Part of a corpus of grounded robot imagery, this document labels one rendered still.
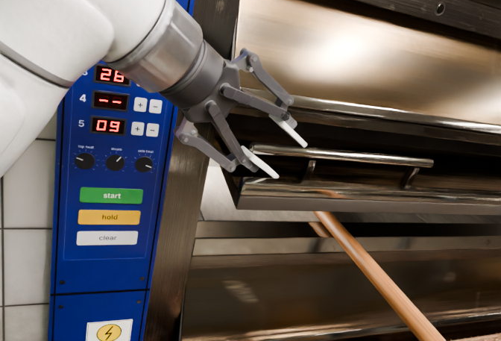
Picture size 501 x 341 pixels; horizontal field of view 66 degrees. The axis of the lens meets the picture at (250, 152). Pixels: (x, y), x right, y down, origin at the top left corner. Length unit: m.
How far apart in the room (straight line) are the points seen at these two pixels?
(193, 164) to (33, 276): 0.32
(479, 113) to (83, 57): 0.76
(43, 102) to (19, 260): 0.41
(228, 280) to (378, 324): 0.41
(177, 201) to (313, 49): 0.34
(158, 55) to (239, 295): 0.60
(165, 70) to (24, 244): 0.43
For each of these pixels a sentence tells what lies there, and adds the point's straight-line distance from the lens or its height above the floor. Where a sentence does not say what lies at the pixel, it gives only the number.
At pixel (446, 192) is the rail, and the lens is 0.72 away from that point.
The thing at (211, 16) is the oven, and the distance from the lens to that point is 0.59.
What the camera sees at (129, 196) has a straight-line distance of 0.63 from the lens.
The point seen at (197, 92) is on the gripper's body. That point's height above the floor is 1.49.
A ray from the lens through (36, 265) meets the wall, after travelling 0.74.
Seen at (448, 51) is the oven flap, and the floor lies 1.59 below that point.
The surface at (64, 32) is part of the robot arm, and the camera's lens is 0.34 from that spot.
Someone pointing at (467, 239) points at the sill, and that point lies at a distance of 1.12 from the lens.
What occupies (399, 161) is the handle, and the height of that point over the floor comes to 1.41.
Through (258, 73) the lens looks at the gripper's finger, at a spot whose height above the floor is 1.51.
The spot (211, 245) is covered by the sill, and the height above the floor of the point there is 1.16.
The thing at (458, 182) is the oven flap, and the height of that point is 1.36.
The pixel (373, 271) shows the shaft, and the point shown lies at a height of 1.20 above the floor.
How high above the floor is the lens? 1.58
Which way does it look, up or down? 20 degrees down
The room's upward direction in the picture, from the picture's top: 13 degrees clockwise
